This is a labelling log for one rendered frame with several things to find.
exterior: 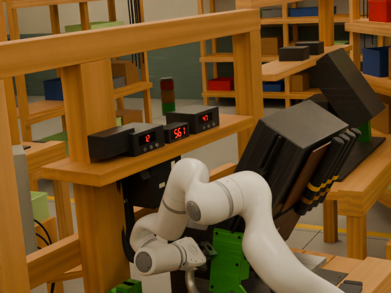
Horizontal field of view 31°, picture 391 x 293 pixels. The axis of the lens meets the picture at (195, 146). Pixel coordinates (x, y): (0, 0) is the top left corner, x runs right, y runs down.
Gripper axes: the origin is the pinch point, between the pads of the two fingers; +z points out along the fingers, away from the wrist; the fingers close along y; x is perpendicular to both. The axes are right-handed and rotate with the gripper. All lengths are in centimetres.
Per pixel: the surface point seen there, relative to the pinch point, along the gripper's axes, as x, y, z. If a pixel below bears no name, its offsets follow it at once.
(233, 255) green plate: -7.0, -6.7, 2.8
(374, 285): -15, -34, 68
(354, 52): -7, 166, 390
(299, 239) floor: 110, 56, 321
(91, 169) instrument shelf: -4.3, 31.3, -36.1
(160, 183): -4.9, 24.8, -7.6
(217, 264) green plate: -0.3, -5.7, 2.8
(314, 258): -19.0, -19.5, 27.1
